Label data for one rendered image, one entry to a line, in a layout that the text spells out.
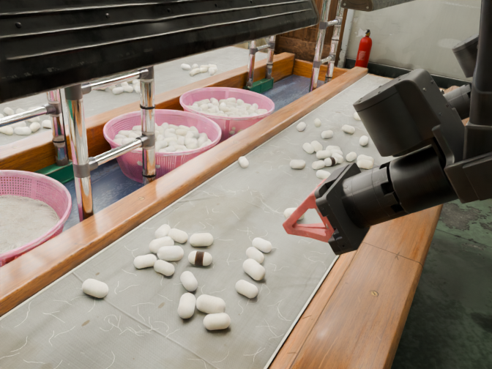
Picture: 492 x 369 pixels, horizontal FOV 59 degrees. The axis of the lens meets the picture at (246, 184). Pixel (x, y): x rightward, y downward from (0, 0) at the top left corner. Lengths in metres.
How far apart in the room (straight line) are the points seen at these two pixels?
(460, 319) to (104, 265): 1.48
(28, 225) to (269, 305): 0.41
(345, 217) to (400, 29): 4.88
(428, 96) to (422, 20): 4.84
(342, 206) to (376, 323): 0.18
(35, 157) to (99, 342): 0.52
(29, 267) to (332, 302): 0.39
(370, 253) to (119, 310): 0.37
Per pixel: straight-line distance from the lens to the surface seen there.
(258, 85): 1.63
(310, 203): 0.48
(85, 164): 0.68
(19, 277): 0.62
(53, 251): 0.65
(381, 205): 0.45
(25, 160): 0.97
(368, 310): 0.59
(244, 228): 0.73
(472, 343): 1.81
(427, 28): 5.25
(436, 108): 0.42
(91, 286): 0.60
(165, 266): 0.62
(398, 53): 5.32
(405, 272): 0.67
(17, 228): 0.77
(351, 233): 0.46
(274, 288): 0.62
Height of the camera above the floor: 1.15
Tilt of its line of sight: 29 degrees down
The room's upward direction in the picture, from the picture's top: 6 degrees clockwise
